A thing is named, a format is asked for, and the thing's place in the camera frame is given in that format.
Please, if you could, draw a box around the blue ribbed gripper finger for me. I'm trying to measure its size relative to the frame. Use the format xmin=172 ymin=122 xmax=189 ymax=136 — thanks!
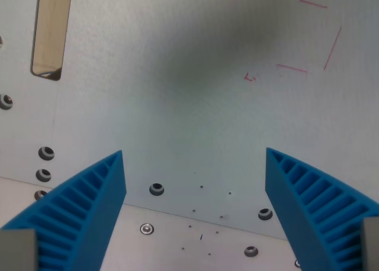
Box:
xmin=265 ymin=147 xmax=379 ymax=271
xmin=0 ymin=150 xmax=127 ymax=271

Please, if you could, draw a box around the grey metal plate with slot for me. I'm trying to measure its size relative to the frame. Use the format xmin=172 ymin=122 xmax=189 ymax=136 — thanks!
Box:
xmin=0 ymin=0 xmax=379 ymax=241

